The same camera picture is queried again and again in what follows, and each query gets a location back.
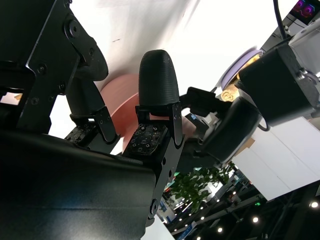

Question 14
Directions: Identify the dark screen with neon logo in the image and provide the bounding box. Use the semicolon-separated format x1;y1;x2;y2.
291;0;320;26

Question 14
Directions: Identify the brown cardboard box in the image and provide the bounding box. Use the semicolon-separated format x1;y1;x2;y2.
234;136;256;157

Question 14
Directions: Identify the purple plate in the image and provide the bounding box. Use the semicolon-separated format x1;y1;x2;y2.
216;46;266;92

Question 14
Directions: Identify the thick black cable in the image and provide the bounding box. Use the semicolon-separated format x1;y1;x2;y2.
272;0;288;40

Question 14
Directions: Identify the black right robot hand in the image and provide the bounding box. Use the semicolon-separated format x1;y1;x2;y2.
0;0;187;240

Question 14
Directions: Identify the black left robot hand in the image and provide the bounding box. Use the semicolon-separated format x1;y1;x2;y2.
178;86;262;168

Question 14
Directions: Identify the green leafy plant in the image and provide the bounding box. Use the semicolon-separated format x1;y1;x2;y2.
171;162;236;213

